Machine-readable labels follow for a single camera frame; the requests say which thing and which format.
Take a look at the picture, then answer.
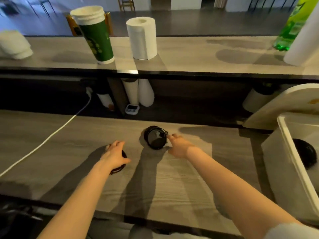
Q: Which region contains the person's left hand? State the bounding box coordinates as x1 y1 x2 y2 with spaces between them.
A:
99 140 131 172

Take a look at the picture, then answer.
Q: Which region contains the person's right hand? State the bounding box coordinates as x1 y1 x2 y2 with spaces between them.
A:
166 133 196 159

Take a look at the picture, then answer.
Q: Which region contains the black tethered plug cup lid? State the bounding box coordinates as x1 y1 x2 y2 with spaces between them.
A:
144 125 169 150
109 150 128 175

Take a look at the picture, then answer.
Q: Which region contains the white plastic storage bin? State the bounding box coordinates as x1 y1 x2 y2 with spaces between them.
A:
261 113 319 226

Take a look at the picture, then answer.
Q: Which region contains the stack of black lids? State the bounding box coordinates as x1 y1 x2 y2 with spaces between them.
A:
292 138 318 170

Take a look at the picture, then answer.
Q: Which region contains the person's left forearm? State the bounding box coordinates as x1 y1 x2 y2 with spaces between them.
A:
37 161 113 239

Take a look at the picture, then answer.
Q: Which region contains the person's right forearm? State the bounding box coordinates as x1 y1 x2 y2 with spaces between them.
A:
187 146 303 239

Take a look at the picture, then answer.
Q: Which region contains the white bin lid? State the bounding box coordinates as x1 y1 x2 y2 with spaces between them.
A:
243 84 319 131

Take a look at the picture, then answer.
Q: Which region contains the green paper cup stack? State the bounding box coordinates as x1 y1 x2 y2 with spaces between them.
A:
69 5 115 64

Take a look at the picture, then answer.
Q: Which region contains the person's white shirt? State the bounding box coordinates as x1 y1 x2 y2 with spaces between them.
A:
264 222 319 239

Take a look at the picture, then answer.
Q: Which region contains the tall white paper cup stack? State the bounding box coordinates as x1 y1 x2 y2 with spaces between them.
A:
283 15 319 66

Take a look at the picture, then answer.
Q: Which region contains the small white digital timer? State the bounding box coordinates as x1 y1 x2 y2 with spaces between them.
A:
124 104 140 115

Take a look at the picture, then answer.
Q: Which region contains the white canister with black lid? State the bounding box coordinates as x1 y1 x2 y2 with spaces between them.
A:
96 86 115 111

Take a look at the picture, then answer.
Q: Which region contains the white paper towel roll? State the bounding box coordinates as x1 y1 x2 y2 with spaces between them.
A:
126 17 158 60

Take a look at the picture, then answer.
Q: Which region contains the yellow wooden chair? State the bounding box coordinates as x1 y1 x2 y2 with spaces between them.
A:
66 12 114 37

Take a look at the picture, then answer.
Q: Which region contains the wooden bar stool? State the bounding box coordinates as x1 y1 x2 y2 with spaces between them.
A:
117 0 136 12

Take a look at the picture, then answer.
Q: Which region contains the green plastic bottle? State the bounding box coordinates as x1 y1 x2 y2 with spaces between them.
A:
273 0 319 51

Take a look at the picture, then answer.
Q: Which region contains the dark metal chair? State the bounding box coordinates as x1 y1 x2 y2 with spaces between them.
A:
248 0 277 13
26 0 58 18

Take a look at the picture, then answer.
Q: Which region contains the white power cable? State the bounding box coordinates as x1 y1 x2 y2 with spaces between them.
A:
0 87 93 177

